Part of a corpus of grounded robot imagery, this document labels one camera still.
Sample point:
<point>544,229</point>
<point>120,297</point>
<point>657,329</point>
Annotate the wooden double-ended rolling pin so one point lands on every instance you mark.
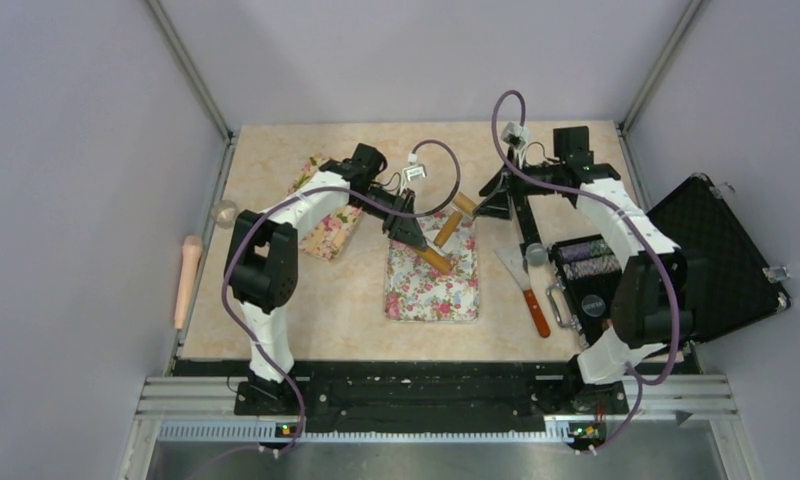
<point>463,210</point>

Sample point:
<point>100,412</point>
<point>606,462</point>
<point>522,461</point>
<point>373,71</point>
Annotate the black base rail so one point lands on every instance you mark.
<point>417,402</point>

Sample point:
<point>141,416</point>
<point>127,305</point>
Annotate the white dough piece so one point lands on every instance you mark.
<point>451,246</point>

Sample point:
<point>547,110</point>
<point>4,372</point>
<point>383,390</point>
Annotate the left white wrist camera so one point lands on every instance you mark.
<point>414,170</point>

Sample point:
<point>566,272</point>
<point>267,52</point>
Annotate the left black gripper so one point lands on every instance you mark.
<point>404,229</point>

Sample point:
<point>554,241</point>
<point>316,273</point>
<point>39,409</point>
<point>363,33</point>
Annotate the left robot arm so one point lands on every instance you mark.
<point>263,260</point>

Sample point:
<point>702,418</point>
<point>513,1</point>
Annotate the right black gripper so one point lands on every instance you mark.
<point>498,193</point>

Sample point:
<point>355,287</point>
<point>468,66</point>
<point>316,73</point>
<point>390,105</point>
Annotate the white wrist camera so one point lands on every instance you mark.
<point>414,170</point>
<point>515,135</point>

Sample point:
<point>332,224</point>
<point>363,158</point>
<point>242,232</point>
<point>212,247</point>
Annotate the black ridged rolling stick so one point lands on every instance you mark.
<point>528,230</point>

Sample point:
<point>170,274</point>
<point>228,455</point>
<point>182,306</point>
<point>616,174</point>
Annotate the yellow floral cloth pad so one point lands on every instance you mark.
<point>330,236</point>

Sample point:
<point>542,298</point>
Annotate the metal scraper with red handle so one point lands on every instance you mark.
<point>514,262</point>

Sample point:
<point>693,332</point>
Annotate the open black poker chip case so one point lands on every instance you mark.
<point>719,275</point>

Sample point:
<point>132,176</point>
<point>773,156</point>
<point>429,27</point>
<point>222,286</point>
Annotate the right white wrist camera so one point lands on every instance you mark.
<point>515,135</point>

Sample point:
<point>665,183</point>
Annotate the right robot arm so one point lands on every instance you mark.
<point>662,287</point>

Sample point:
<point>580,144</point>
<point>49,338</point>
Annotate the grey round knob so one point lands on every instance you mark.
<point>536,254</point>

